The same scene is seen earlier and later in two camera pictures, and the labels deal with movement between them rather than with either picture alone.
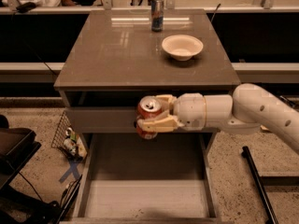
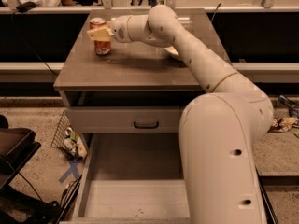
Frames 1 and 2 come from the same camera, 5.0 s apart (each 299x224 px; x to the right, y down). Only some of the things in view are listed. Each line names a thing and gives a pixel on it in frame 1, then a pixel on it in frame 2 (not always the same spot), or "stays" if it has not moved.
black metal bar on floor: x=259 y=187 stays
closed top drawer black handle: x=101 y=119 stays
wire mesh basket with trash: x=68 y=141 stays
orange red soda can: x=148 y=108 to x=102 y=48
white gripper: x=190 y=110 to x=120 y=29
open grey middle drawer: x=122 y=178 stays
